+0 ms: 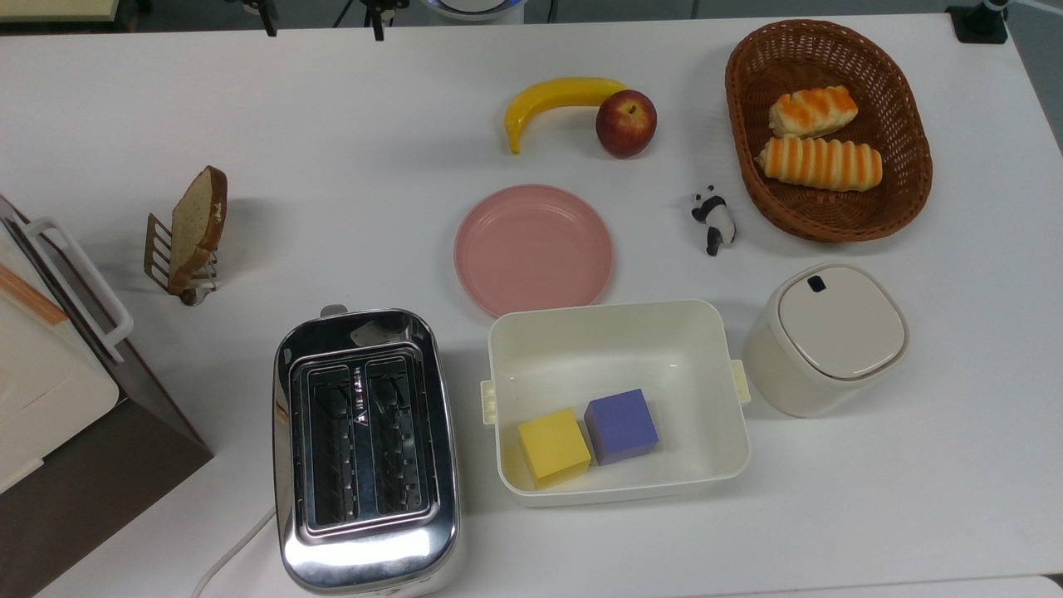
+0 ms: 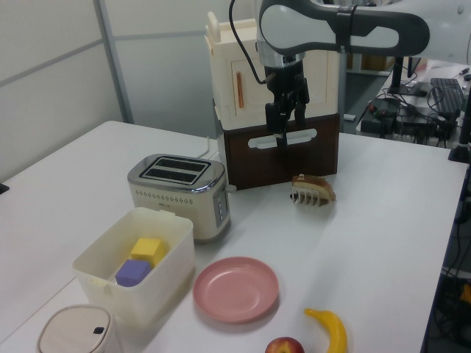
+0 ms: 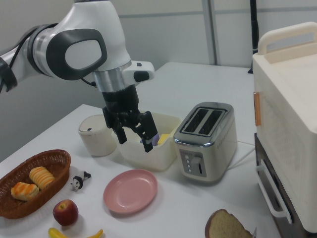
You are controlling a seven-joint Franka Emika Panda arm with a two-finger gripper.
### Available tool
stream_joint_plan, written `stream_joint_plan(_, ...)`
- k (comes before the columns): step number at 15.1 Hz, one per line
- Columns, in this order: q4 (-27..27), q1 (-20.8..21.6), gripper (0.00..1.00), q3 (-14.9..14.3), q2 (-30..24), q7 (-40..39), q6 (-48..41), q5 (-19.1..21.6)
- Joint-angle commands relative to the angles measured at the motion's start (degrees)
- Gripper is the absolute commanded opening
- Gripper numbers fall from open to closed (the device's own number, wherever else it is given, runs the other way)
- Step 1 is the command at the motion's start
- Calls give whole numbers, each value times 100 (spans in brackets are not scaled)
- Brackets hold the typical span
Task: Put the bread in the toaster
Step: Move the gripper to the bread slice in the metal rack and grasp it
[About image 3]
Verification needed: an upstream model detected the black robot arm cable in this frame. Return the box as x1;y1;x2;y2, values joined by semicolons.
0;56;97;94

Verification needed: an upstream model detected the yellow banana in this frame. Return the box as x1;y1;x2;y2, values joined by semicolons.
48;227;104;238

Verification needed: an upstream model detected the cream chrome two-slot toaster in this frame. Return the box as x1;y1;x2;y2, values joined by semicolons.
172;101;238;186

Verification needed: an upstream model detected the white toaster power cable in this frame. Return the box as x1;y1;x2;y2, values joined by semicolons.
229;140;256;172

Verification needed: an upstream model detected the brown crusted bread slice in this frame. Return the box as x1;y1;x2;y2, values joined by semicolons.
205;209;253;238

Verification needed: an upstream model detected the black vertical pole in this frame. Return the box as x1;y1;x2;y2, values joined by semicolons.
248;0;260;74

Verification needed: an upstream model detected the small white lidded bin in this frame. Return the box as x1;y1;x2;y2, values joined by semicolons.
78;114;117;157

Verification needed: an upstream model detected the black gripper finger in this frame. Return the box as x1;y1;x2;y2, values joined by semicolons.
124;110;159;153
103;107;127;145

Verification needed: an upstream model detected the white rectangular plastic tub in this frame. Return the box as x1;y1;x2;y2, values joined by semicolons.
111;111;183;173

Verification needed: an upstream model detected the long striped bread roll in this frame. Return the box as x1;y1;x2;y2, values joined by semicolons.
29;166;55;190

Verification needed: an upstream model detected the cream countertop oven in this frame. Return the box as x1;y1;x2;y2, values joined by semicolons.
252;21;317;238

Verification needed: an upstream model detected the purple foam cube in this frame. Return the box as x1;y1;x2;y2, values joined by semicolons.
140;133;161;147

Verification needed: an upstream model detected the yellow foam cube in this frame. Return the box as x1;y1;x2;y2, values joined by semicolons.
158;133;171;146

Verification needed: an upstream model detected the brown oval wicker basket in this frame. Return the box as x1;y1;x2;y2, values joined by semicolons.
0;149;72;220

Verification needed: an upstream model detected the black white panda figurine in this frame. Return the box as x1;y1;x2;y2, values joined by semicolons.
70;170;92;192

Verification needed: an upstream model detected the short orange glazed bread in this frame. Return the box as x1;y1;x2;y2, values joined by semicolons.
10;182;40;201

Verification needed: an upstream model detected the red apple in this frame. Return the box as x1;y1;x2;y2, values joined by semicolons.
53;199;79;227

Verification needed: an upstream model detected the pink round plate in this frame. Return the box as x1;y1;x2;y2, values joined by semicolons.
103;169;159;214

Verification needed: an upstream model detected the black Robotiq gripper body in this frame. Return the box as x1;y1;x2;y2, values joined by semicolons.
101;85;141;125

